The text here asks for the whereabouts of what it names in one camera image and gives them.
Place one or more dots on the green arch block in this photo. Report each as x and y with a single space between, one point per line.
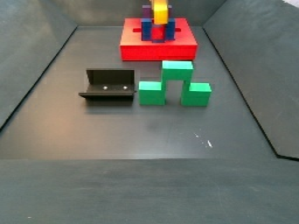
196 93

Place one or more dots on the blue U-shaped block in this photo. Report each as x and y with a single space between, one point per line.
158 33

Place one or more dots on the black angled bracket holder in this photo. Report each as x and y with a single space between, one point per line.
109 83

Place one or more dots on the yellow long block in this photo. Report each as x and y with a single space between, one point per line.
161 11

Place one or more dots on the red insertion board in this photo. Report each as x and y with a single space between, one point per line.
138 50

